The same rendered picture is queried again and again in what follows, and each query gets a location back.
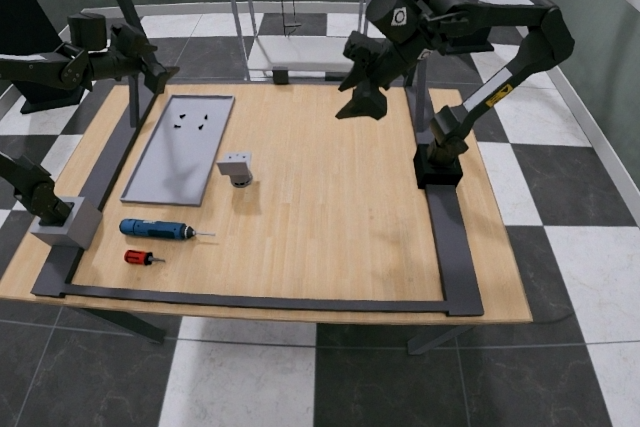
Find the red screwdriver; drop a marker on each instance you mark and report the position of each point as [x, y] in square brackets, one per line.
[140, 257]

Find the blue electric screwdriver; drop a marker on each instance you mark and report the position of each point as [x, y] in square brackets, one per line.
[158, 229]

